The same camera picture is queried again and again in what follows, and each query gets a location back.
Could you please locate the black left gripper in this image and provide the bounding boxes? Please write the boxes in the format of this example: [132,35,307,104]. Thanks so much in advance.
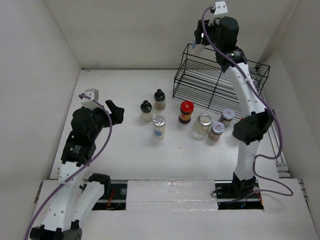
[88,99,123,140]

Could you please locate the silver-capped blue-label shaker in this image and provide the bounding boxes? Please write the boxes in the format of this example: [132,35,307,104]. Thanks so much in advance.
[152,115,166,140]
[191,39,205,55]

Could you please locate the red-capped dark sauce bottle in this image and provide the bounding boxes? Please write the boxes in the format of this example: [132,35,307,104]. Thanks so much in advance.
[178,100,195,124]

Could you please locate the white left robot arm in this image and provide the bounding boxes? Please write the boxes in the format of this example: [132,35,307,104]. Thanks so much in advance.
[24,94,125,240]

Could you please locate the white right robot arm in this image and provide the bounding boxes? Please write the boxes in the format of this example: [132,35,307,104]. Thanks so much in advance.
[194,16,275,198]

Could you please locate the black-capped white powder bottle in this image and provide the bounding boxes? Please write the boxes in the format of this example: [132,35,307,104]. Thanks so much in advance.
[140,100,153,122]

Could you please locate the black-capped brown spice bottle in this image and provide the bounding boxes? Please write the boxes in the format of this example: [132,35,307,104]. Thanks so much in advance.
[153,89,166,111]

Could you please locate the white-lid spice jar back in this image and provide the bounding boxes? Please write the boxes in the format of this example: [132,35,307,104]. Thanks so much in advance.
[218,108,235,128]

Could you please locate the white-lid spice jar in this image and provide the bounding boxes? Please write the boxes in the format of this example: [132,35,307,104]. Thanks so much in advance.
[218,108,235,128]
[208,121,225,141]

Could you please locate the open clear glass jar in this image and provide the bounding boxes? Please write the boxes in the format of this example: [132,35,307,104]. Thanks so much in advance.
[192,113,213,140]

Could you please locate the white-lid spice jar front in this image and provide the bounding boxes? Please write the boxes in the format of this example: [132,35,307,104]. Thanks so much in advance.
[208,121,225,141]

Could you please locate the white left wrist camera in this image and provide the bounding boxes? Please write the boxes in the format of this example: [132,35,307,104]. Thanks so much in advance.
[80,88,99,110]

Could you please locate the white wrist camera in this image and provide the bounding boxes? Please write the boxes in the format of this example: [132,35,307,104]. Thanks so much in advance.
[208,1,228,26]
[80,88,99,110]

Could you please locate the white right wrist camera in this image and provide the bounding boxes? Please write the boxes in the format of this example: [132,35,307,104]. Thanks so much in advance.
[208,1,228,26]

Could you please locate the black wire shelf rack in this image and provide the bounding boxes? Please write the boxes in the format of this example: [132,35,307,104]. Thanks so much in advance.
[172,43,271,119]

